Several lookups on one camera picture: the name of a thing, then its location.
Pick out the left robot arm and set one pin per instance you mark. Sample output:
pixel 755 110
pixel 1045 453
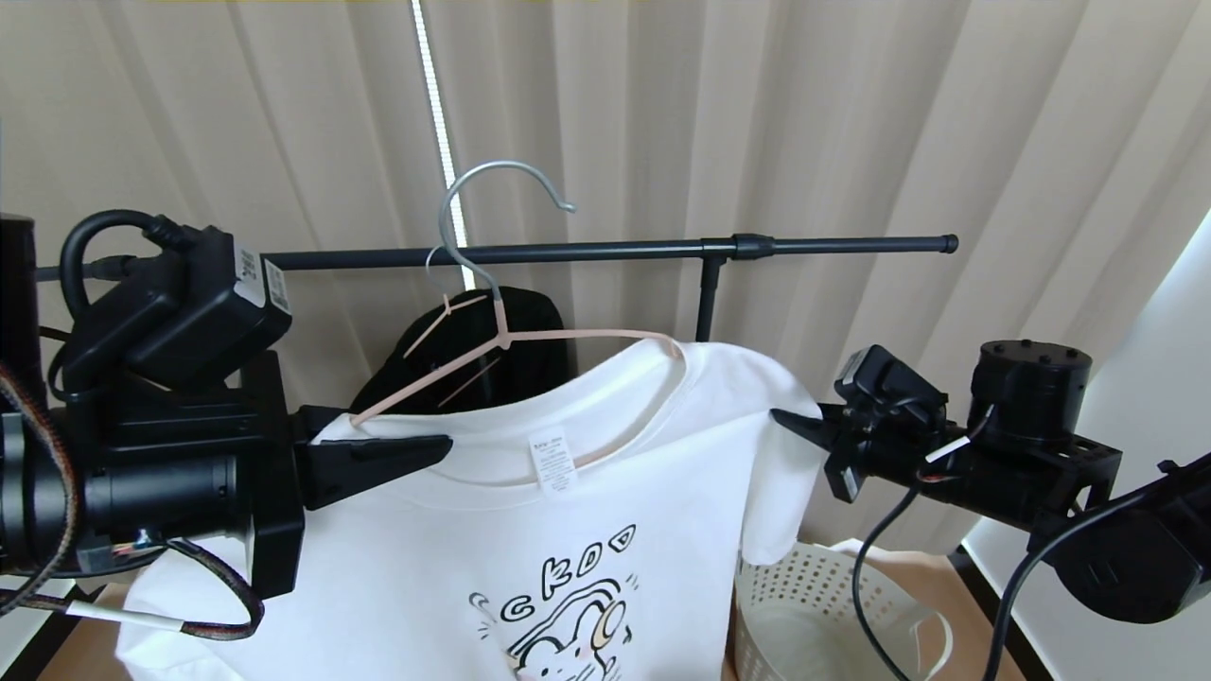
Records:
pixel 19 454

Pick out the pink clothes hanger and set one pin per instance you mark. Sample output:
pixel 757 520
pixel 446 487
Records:
pixel 445 307
pixel 501 331

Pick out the black clothes rack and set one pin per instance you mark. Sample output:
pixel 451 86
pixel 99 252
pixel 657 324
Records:
pixel 615 251

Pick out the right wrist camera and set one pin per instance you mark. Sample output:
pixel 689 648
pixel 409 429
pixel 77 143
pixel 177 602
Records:
pixel 889 383

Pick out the white laundry basket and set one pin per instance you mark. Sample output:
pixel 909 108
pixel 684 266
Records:
pixel 804 615

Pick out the beige curtain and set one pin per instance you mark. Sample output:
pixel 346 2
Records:
pixel 757 123

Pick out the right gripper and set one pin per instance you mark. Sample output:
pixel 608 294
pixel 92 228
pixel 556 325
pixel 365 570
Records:
pixel 880 463

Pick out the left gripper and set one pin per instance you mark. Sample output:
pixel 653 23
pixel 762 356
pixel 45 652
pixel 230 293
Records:
pixel 189 473

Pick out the black shorts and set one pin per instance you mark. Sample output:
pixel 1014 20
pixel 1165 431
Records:
pixel 530 359

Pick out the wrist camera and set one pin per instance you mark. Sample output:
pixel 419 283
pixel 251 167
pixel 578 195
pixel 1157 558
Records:
pixel 889 383
pixel 189 312

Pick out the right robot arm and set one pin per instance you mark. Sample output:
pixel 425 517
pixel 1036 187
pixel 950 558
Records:
pixel 1116 530

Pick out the white printed garment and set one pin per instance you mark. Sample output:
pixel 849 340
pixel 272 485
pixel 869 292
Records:
pixel 426 549

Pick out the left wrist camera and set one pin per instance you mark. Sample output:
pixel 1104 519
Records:
pixel 189 312

